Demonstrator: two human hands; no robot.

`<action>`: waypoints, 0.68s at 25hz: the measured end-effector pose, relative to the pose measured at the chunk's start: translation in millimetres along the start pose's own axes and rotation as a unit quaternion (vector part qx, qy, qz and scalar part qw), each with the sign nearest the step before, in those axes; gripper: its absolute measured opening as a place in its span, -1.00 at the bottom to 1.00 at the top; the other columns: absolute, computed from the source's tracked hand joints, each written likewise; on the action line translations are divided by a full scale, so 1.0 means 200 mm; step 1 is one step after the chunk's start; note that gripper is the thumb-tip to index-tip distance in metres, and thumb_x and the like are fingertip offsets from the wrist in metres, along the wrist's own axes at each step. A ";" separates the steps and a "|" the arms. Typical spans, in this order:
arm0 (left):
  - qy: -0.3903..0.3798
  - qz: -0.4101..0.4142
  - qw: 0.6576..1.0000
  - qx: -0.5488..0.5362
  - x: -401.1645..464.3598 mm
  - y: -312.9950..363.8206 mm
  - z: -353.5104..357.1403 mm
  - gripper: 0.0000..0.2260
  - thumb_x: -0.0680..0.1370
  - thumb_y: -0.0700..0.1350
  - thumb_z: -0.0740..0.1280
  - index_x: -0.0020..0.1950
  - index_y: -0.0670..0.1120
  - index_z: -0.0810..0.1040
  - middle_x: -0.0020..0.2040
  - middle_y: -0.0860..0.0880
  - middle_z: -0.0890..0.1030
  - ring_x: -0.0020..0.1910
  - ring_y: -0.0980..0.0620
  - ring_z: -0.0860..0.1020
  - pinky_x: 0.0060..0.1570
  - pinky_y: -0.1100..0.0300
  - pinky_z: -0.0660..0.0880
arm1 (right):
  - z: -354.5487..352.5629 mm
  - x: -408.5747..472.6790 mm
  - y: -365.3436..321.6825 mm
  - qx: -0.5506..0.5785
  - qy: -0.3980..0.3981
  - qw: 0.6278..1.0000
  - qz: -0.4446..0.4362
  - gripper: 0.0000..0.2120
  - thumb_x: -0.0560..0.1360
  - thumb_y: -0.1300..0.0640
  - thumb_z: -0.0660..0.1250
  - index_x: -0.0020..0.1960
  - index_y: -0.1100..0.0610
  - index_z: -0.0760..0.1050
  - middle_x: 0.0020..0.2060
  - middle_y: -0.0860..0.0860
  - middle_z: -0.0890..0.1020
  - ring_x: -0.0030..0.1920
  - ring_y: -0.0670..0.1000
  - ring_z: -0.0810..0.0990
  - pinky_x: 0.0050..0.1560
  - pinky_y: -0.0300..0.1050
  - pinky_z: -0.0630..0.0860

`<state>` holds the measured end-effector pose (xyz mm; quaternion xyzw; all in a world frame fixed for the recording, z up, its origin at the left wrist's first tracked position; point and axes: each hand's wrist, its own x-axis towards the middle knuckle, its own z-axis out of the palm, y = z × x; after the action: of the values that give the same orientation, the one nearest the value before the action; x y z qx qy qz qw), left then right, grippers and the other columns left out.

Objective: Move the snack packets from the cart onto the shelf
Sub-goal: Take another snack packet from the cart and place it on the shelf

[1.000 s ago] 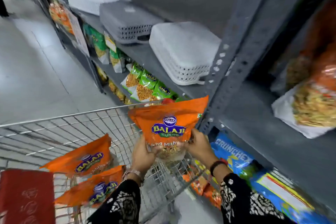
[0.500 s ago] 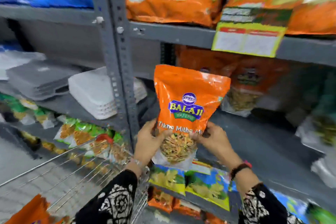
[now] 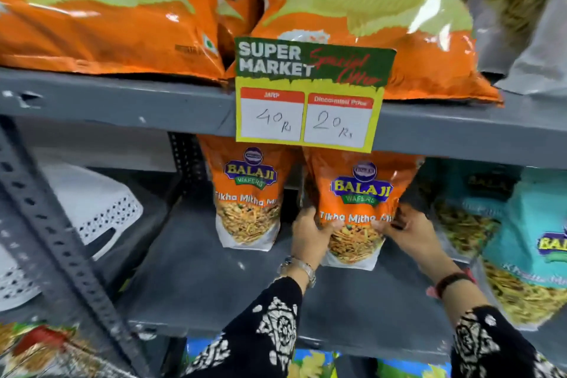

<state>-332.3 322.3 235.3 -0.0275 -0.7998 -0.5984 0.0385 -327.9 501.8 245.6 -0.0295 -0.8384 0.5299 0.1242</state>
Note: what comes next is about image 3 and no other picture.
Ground person's left hand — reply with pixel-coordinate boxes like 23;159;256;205
291;206;345;271

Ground person's right hand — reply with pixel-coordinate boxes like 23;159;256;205
371;203;449;278

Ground orange snack mix pouch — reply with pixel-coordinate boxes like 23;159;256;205
303;147;421;271
198;134;297;252

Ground person's left forearm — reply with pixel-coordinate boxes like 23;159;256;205
184;256;317;378

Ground person's right forearm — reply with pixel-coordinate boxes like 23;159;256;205
423;256;567;378

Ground silver wristwatch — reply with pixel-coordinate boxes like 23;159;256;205
277;256;317;289

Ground dark red wrist band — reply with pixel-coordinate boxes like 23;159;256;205
426;271;477;300

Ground dark teal snack pouch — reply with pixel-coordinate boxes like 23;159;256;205
416;159;523;264

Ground green yellow price sign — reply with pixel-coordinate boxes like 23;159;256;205
234;37;397;154

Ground grey metal shelf rack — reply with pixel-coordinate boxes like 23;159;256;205
0;67;567;378

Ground clear grey snack bag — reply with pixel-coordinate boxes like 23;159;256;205
447;0;567;77

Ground white perforated plastic basket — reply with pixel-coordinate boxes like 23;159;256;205
0;162;144;313

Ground red green snack packet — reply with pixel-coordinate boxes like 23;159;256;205
0;322;138;378

